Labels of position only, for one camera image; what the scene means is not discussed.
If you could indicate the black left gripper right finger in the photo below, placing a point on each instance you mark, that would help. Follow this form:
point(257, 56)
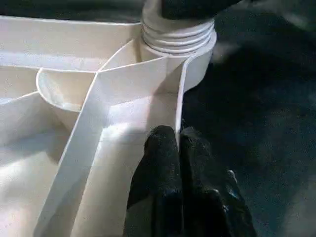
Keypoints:
point(212, 192)

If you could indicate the black plastic mat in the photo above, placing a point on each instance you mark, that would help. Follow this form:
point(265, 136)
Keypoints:
point(259, 123)

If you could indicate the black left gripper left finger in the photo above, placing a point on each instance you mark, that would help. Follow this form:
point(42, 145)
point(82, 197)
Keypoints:
point(158, 177)

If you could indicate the white plastic table top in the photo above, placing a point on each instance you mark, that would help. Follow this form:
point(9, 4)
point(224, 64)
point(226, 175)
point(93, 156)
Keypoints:
point(74, 135)

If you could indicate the white plastic table leg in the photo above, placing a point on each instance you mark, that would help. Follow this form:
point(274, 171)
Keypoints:
point(172, 32)

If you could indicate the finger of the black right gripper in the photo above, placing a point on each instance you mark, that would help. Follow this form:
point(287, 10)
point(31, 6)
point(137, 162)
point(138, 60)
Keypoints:
point(197, 8)

